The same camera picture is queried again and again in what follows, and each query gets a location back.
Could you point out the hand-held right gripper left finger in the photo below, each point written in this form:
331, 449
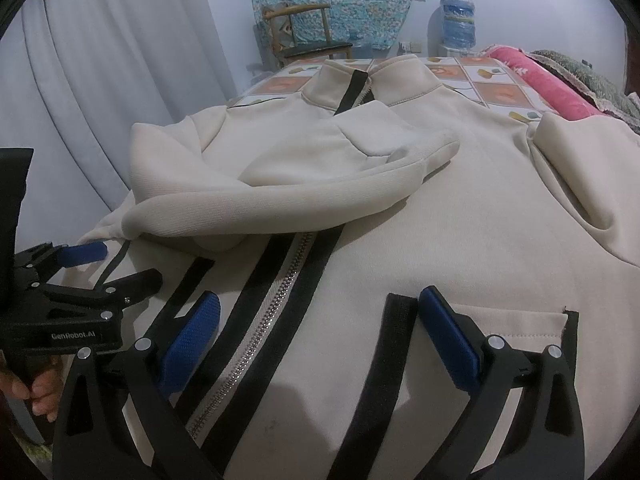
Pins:
192, 340

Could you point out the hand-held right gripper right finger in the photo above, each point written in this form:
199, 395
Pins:
450, 340

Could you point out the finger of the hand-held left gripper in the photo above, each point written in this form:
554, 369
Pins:
82, 253
130, 282

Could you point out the beige jacket with black trim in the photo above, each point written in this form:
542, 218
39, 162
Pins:
450, 220

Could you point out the person's left hand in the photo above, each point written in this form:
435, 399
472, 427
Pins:
42, 392

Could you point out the white curtain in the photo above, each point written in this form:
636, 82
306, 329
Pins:
100, 60

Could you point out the patterned checkered bed sheet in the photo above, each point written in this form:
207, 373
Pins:
500, 95

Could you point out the pink floral blanket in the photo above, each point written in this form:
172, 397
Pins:
550, 85

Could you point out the white water dispenser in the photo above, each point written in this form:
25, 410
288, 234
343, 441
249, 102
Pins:
452, 51

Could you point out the patterned chair cushion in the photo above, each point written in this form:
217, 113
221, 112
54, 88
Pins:
281, 30

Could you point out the wooden chair with dark seat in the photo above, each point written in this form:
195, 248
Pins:
315, 50

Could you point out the blue water bottle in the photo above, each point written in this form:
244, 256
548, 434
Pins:
457, 25

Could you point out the teal floral hanging cloth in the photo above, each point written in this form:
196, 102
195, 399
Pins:
360, 0

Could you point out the white wall socket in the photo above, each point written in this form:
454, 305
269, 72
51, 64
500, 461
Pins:
412, 47

